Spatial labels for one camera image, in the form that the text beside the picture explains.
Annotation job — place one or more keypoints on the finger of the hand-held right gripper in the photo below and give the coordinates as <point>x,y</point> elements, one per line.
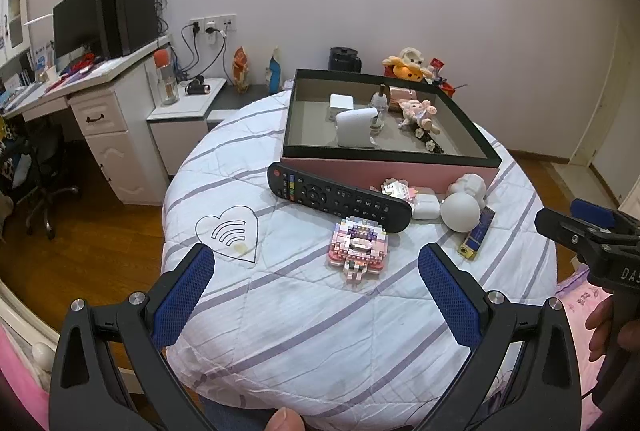
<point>592,211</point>
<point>565,231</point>

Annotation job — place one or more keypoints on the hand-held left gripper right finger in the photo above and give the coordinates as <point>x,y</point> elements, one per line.
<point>450,301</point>

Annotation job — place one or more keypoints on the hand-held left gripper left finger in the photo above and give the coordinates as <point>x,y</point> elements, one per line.
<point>182,301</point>

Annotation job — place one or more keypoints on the pink box with black rim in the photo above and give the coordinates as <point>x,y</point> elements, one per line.
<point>375,171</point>

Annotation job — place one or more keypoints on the black hair clip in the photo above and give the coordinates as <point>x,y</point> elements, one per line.
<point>430,143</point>

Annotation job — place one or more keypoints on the pink pig plush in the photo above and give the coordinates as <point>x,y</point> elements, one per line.
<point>420,111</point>

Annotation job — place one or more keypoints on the white cup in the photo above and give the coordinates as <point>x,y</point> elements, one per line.
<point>354,128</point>

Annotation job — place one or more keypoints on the clear perfume bottle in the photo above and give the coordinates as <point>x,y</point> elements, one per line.
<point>378,111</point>

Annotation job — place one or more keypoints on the rose gold cylinder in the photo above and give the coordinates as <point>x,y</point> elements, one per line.
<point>400,93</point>

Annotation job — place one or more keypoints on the small white charger cube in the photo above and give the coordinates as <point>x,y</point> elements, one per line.
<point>341,102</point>

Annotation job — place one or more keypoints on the person's right hand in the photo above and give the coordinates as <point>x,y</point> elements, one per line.
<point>602,331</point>

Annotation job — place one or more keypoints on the person's left hand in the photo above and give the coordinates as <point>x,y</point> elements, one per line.
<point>284,420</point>

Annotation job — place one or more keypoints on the shiny blue lighter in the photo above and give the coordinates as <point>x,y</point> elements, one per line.
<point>477,233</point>

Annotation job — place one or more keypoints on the white rabbit figurine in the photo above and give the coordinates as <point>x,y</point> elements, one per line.
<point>460,211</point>

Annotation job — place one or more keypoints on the white earbud case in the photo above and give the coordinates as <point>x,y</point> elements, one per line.
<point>425,207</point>

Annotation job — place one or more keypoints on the pink brick model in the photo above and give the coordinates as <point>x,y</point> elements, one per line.
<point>357,248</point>

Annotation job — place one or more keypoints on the small pink block figure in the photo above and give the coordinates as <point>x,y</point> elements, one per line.
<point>395,188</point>

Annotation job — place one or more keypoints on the black remote control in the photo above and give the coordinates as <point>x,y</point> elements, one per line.
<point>340,198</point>

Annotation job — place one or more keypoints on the white side table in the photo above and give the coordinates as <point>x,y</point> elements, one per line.
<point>175,131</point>

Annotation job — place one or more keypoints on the black office chair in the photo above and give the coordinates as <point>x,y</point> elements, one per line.
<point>40,181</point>

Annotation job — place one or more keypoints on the white desk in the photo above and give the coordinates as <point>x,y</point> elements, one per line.
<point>115,126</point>

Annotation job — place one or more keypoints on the red card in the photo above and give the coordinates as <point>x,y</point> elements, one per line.
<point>438,62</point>

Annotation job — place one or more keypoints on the grey top low cabinet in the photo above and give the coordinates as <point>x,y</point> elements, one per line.
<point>250,98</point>

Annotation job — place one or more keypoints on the small black device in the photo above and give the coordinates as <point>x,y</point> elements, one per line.
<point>197,87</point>

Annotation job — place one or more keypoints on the clear bottle orange cap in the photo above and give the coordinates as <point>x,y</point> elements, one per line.
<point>167,83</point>

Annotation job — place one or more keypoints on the yellow plush toy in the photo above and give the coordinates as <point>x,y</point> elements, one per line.
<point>407,63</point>

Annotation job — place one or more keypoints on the orange snack bag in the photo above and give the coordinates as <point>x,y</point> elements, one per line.
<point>241,68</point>

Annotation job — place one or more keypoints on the black jar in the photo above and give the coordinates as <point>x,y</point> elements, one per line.
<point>345,58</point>

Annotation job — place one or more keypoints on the books on desk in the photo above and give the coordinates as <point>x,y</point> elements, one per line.
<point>20,86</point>

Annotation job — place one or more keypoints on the black computer tower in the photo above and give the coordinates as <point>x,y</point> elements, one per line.
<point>127,16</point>

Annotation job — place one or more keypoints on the black monitor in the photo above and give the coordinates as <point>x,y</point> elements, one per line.
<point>77,26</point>

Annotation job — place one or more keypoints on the white bed frame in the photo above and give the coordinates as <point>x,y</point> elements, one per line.
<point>30,336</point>

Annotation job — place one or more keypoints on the white wall outlet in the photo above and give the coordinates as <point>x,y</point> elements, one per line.
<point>212,23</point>

